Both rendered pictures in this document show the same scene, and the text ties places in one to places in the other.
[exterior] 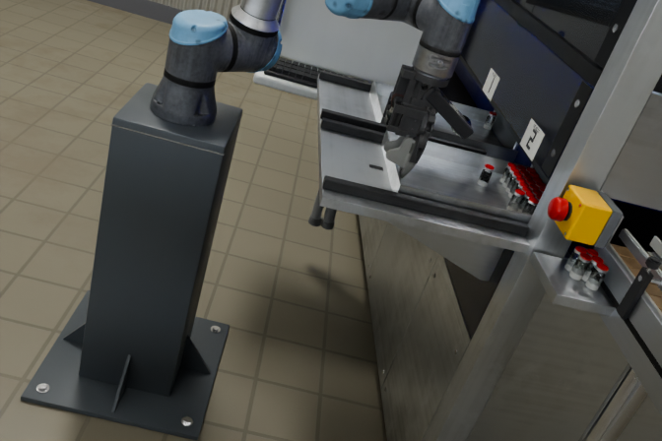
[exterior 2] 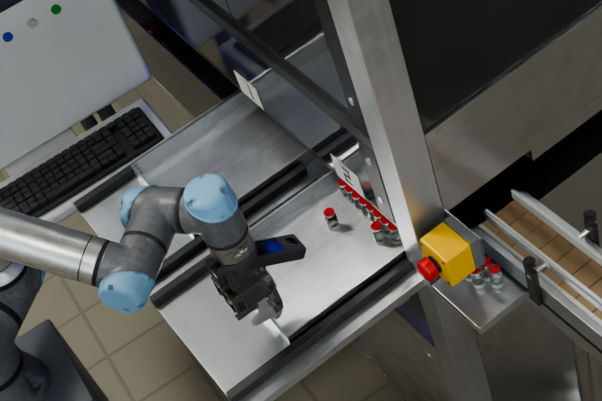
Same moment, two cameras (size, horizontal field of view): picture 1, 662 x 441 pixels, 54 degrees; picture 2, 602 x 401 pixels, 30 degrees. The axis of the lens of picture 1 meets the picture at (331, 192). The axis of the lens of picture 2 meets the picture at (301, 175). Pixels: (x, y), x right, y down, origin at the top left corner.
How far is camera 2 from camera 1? 1.07 m
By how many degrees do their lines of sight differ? 20
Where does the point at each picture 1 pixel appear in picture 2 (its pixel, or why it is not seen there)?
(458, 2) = (217, 210)
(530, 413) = (525, 346)
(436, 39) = (222, 242)
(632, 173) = (458, 180)
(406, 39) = (98, 46)
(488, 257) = not seen: hidden behind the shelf
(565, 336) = not seen: hidden behind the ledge
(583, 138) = (399, 198)
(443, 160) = (281, 225)
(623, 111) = (414, 164)
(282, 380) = not seen: outside the picture
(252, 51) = (24, 294)
